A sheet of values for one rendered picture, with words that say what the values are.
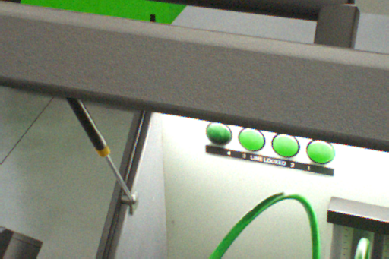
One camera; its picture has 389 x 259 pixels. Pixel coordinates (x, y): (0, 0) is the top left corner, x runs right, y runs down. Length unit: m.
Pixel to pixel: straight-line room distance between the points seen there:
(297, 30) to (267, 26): 0.06
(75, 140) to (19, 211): 0.58
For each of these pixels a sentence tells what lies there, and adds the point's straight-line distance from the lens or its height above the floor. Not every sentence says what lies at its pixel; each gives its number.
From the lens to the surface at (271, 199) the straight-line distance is 1.06.
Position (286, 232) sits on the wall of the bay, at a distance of 1.39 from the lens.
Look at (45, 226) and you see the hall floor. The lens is 3.30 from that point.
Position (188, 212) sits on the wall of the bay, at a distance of 1.43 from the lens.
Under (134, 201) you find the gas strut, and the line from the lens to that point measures 1.26.
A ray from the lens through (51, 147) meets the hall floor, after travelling 3.78.
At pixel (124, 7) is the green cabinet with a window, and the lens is 3.71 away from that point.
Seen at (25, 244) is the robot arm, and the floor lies 1.54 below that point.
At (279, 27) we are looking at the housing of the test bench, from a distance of 1.40.
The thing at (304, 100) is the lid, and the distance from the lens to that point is 0.29.
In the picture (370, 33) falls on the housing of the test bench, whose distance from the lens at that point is 1.40.
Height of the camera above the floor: 2.09
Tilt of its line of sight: 32 degrees down
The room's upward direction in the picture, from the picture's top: 1 degrees counter-clockwise
